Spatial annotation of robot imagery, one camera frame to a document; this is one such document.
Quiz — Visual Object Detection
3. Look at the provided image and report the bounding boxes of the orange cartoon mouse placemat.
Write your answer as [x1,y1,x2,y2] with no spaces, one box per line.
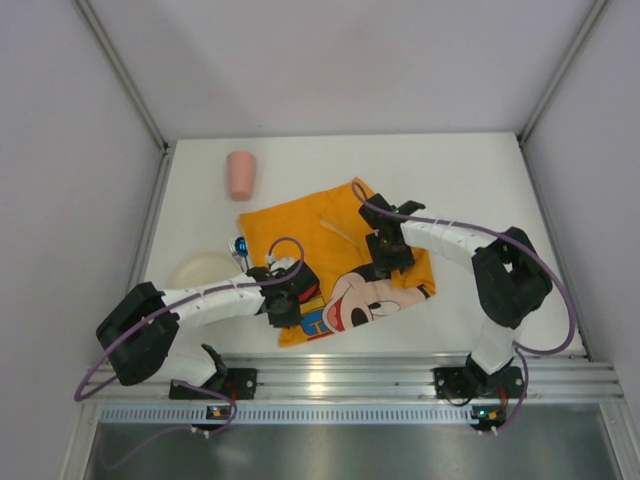
[237,184,436,348]

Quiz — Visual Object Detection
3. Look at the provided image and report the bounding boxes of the silver fork patterned handle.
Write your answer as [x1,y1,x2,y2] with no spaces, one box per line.
[229,239,245,271]

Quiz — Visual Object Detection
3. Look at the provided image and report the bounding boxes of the cream round plate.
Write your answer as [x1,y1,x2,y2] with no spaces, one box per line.
[168,251,242,289]

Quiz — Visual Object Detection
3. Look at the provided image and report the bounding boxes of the pink plastic cup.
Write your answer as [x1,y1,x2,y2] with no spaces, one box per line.
[227,151,257,201]

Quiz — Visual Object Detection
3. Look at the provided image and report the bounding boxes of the blue metal spoon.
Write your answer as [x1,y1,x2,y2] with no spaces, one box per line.
[234,237,249,270]

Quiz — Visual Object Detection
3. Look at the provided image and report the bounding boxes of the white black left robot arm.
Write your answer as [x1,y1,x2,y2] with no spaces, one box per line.
[96,258,320,390]

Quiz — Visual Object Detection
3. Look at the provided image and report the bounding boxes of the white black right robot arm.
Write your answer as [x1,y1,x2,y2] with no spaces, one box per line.
[359,194,552,396]

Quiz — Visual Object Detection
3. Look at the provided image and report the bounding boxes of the aluminium mounting rail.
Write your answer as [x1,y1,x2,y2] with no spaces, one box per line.
[79,352,624,401]

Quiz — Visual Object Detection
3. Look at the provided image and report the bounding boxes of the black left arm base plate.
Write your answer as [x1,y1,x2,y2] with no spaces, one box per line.
[169,368,258,400]

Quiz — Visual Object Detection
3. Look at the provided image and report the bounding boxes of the perforated grey cable duct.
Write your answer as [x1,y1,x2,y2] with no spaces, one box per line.
[100,403,504,425]

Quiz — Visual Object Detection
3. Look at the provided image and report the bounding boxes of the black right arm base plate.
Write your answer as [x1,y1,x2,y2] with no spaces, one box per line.
[432,365,524,403]

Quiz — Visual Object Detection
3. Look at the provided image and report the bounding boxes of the left aluminium frame post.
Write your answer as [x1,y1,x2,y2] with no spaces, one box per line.
[74,0,174,156]

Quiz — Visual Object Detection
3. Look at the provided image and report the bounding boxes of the aluminium frame post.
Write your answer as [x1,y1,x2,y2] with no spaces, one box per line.
[74,0,174,156]
[516,0,613,149]

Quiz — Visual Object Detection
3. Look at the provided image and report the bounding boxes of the right aluminium frame post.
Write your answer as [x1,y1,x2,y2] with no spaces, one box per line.
[516,0,613,149]

